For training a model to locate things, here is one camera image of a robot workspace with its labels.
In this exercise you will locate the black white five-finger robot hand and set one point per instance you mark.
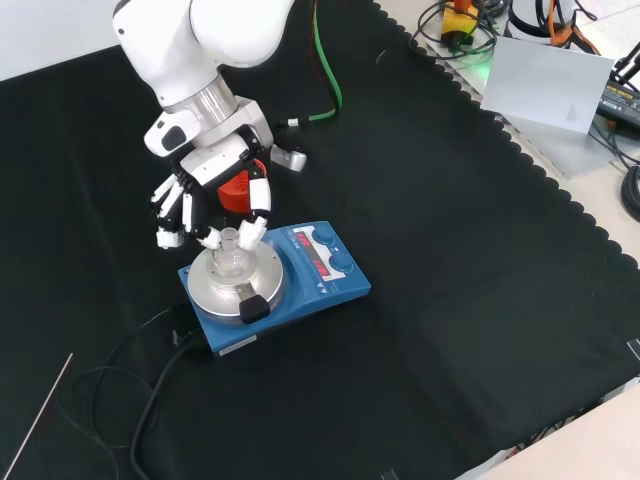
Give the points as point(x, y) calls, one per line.
point(215, 162)

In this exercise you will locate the clear glass round-bottom flask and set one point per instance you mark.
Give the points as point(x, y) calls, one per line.
point(231, 262)

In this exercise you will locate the heater with blue base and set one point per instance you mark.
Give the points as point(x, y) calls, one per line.
point(345, 285)

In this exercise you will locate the black bench cloth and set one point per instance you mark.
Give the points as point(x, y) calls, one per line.
point(450, 250)

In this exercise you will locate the yellow stop button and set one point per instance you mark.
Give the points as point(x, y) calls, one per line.
point(457, 22)

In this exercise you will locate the thin glass rod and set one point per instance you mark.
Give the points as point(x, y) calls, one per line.
point(40, 410)

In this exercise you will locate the black power adapter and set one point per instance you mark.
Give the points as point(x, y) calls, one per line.
point(620, 102)

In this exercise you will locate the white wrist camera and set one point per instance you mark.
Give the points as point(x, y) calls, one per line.
point(167, 135)

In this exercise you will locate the grey wrist bracket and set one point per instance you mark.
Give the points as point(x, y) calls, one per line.
point(255, 117)

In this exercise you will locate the grey metal base plate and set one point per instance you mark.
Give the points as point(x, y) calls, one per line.
point(575, 150)

